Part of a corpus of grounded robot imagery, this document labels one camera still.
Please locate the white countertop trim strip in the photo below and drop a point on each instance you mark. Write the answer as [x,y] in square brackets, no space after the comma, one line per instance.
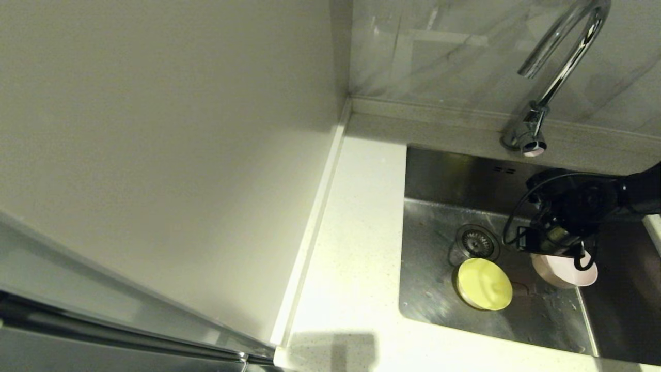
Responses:
[310,232]

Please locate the tall white cabinet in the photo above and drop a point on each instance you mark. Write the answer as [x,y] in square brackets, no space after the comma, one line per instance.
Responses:
[155,155]

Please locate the round metal drain strainer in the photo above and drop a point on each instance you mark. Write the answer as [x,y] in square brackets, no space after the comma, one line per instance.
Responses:
[477,242]

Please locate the yellow bowl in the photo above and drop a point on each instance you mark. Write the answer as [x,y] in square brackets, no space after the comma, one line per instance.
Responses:
[485,284]

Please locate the small pink bowl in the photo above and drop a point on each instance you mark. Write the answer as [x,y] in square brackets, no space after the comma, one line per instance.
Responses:
[560,271]

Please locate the stainless steel sink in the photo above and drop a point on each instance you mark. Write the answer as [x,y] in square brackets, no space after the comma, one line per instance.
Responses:
[439,310]

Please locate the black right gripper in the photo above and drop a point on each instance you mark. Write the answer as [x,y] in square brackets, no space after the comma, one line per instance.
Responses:
[550,237]

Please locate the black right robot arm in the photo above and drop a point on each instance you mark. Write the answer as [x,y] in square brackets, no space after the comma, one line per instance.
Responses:
[594,199]

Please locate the chrome gooseneck faucet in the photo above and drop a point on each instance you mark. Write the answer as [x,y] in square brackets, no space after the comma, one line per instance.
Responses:
[526,135]

